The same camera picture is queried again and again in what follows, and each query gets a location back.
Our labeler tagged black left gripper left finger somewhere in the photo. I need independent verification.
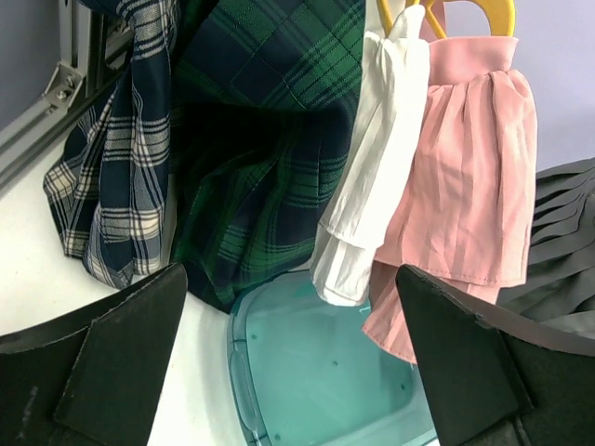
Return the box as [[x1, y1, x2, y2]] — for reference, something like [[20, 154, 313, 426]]
[[1, 264, 187, 446]]

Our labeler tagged navy white plaid skirt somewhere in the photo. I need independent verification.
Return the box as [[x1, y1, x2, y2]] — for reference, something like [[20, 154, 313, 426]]
[[43, 1, 180, 289]]

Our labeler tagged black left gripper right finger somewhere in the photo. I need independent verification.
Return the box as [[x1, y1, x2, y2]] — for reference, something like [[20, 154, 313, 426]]
[[395, 266, 594, 445]]

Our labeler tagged green navy plaid skirt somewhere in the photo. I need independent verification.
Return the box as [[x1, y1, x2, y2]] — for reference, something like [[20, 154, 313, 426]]
[[171, 1, 365, 311]]

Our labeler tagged yellow hanger of pink skirt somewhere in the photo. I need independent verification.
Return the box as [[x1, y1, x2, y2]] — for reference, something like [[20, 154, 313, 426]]
[[376, 0, 516, 39]]

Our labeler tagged teal plastic basin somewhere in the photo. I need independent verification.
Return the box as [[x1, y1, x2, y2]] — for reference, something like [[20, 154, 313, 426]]
[[227, 270, 438, 446]]

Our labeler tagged pink pleated skirt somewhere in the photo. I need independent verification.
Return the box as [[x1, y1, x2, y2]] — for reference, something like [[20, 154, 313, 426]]
[[363, 36, 537, 362]]

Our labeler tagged grey pleated skirt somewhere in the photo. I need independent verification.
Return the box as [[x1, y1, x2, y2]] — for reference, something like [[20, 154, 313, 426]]
[[497, 158, 594, 338]]

